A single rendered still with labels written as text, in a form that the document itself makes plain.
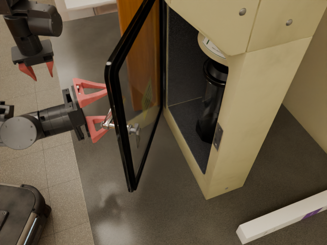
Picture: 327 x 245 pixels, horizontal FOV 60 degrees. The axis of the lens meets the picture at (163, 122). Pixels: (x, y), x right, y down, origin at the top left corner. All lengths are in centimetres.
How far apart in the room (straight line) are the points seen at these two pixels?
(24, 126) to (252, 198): 58
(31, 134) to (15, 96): 209
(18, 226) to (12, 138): 114
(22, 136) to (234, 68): 36
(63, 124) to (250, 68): 37
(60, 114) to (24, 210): 113
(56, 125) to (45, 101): 188
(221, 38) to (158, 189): 51
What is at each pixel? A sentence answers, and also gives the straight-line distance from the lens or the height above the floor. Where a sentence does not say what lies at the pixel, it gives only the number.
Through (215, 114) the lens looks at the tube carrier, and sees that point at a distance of 69.
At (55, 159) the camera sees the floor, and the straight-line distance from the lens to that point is 208.
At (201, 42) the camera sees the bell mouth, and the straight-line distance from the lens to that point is 57.
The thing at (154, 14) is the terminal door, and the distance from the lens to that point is 62.
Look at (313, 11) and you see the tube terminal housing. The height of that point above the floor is 145.
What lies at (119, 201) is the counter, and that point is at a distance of 78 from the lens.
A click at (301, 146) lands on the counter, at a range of 96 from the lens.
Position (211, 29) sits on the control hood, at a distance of 35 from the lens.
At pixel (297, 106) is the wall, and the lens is 105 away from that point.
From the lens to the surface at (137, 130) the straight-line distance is 56.
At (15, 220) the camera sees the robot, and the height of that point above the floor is 24.
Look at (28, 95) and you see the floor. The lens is 257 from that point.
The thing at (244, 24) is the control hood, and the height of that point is 146.
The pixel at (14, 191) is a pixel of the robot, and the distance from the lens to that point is 175.
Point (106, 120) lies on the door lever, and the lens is 58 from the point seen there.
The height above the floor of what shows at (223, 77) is 125.
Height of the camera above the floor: 165
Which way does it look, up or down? 51 degrees down
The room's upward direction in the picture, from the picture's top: straight up
